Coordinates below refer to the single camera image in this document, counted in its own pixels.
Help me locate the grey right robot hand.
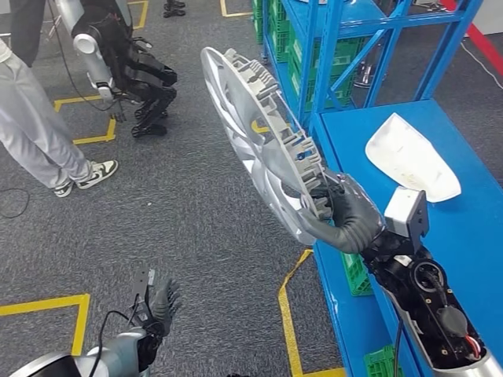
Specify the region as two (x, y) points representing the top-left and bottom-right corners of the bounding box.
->
(299, 174), (387, 256)

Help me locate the red barrier belt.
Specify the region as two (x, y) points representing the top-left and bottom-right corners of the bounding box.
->
(442, 0), (503, 76)

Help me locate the yellow floor tape mark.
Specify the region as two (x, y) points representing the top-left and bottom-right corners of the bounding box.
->
(220, 0), (255, 18)
(278, 248), (347, 377)

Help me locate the green folding plastic crate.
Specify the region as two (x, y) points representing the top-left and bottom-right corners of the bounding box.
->
(341, 252), (375, 298)
(289, 36), (356, 113)
(269, 0), (294, 64)
(363, 346), (403, 377)
(251, 0), (264, 46)

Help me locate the black humanoid robot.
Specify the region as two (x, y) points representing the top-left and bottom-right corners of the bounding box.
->
(54, 0), (178, 139)

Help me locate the chrome swivel stool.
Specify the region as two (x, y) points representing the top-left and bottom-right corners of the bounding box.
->
(353, 61), (379, 90)

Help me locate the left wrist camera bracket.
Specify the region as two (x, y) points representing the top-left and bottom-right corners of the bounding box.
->
(131, 268), (156, 324)

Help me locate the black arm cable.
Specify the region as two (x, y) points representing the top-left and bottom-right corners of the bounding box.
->
(392, 317), (406, 377)
(88, 310), (138, 377)

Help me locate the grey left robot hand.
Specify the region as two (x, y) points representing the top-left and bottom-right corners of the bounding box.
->
(138, 280), (182, 368)

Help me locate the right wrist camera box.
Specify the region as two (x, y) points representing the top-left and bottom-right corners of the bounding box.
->
(384, 186), (430, 254)

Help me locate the blue metal shelf rack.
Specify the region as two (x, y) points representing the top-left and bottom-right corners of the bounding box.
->
(257, 0), (393, 129)
(308, 0), (503, 377)

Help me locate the white plastic mirror cover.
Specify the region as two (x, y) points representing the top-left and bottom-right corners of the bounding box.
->
(364, 112), (462, 204)

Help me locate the grey plastic wheel hubcap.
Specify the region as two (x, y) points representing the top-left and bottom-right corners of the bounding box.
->
(200, 46), (347, 247)

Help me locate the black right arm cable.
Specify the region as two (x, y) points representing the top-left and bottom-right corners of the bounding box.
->
(392, 317), (406, 377)

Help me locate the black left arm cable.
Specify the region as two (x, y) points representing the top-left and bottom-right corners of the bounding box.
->
(88, 310), (138, 377)

